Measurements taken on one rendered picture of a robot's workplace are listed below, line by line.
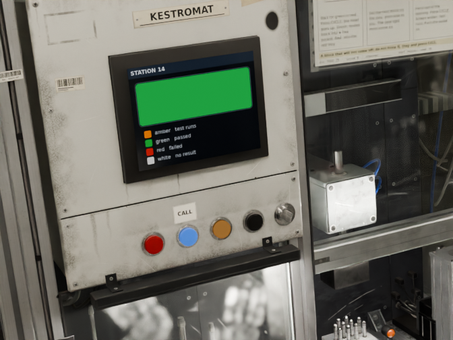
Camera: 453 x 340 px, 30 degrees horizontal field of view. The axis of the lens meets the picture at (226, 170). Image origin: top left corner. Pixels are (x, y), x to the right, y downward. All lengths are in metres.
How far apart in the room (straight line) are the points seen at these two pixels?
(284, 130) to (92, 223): 0.36
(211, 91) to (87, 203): 0.26
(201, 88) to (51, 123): 0.24
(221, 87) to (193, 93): 0.05
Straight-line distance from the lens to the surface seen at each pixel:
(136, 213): 1.36
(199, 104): 1.33
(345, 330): 1.92
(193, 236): 1.39
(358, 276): 1.82
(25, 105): 1.29
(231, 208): 1.42
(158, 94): 1.31
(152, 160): 1.32
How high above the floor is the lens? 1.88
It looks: 15 degrees down
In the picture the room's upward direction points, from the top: 5 degrees counter-clockwise
